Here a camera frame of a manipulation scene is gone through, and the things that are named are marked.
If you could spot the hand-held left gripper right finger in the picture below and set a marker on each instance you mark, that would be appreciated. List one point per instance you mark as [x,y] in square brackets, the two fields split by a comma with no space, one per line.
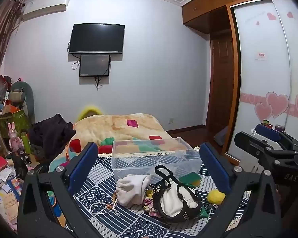
[213,166]

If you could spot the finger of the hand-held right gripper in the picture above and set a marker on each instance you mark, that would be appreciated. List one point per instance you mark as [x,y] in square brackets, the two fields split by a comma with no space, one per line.
[245,141]
[268,131]

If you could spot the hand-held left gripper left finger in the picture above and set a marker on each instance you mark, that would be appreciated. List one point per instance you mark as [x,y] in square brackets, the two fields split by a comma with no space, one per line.
[82,164]

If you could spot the green yellow sponge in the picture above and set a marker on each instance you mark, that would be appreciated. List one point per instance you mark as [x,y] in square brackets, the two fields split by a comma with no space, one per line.
[190,177]

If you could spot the yellow fuzzy ball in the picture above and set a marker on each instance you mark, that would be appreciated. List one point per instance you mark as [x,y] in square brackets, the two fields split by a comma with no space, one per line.
[216,196]

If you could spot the green fuzzy cloth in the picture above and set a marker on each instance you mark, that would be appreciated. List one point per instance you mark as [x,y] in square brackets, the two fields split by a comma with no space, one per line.
[203,213]

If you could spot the light grey knit sock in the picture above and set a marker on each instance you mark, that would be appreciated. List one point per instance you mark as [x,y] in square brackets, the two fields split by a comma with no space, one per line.
[131,191]

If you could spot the clear plastic storage box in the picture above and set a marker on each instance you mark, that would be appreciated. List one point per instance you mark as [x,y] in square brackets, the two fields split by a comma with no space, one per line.
[139,158]

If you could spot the floral cloth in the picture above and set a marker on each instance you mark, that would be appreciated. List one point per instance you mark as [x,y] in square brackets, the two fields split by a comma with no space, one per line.
[149,200]

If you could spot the dark clothes pile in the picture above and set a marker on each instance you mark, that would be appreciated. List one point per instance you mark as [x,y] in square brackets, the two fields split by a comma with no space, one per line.
[49,131]

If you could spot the cream patterned blanket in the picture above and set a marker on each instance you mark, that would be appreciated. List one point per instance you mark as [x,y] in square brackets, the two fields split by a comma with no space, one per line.
[109,126]

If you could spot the wooden wardrobe with sliding doors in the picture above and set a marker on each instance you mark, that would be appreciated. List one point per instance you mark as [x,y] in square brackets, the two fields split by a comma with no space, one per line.
[260,79]

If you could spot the green bottle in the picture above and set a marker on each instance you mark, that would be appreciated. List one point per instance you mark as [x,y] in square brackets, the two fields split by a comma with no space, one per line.
[26,143]

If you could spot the brown wooden door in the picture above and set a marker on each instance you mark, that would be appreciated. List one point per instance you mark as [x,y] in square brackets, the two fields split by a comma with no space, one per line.
[221,79]

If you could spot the pink bunny toy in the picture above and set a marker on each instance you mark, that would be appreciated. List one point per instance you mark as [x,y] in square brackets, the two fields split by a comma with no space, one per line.
[15,138]

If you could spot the blue patterned bed sheet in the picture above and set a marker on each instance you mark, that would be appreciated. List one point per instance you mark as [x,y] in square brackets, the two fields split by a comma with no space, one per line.
[129,223]

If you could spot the white door label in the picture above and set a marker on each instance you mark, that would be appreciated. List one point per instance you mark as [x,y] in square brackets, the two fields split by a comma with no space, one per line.
[260,55]

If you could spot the green bag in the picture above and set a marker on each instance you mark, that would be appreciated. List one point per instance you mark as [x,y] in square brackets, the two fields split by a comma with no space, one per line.
[17,119]

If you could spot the pile of papers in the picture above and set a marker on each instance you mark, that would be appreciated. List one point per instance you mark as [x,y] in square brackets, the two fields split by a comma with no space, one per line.
[5,191]

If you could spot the orange box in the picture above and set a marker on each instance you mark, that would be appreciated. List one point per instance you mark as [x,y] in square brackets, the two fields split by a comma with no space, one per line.
[11,109]

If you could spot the red plastic bag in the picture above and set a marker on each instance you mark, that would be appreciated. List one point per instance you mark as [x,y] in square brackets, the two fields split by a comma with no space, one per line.
[3,81]

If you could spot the white air conditioner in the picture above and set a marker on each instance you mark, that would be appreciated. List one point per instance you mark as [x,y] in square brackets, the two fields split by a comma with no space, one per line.
[44,8]

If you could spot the black camera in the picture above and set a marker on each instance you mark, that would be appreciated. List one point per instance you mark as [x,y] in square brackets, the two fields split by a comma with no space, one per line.
[22,153]

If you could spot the white wall socket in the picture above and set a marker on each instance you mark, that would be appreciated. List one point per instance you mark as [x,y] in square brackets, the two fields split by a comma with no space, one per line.
[171,120]

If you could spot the small wall monitor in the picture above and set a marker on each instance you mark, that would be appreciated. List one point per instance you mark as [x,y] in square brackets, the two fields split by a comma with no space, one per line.
[94,65]

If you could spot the wall television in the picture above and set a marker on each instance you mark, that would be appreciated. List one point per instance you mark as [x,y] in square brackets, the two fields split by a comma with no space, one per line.
[96,38]

